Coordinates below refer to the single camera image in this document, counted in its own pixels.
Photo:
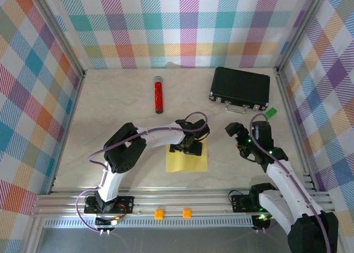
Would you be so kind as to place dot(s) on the yellow paper sheet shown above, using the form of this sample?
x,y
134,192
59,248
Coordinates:
x,y
188,163

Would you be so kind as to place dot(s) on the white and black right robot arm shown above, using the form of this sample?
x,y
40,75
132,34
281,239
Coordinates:
x,y
285,181

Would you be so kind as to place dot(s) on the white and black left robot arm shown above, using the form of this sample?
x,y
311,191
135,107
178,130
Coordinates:
x,y
160,138

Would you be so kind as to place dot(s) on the green toy brick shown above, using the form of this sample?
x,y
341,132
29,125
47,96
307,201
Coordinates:
x,y
271,112

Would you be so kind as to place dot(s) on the red glitter tube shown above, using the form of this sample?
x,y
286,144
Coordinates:
x,y
158,95

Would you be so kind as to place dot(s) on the black controller board green light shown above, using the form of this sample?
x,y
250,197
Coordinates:
x,y
103,221
261,221

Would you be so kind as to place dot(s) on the small orange toy brick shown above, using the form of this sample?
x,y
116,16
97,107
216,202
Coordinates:
x,y
187,213
159,213

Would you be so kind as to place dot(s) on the aluminium table edge rail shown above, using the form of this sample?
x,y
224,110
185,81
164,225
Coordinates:
x,y
68,131
292,126

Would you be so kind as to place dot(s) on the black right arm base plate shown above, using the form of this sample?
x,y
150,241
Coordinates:
x,y
238,203

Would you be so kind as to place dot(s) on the aluminium mounting rail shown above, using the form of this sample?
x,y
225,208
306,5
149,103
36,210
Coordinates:
x,y
193,200

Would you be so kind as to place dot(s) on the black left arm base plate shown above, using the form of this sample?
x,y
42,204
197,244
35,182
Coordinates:
x,y
127,203

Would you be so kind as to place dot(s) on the aluminium upright frame post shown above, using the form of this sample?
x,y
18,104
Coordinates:
x,y
301,29
58,29

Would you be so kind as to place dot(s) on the aluminium lower frame post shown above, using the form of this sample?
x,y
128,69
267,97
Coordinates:
x,y
31,236

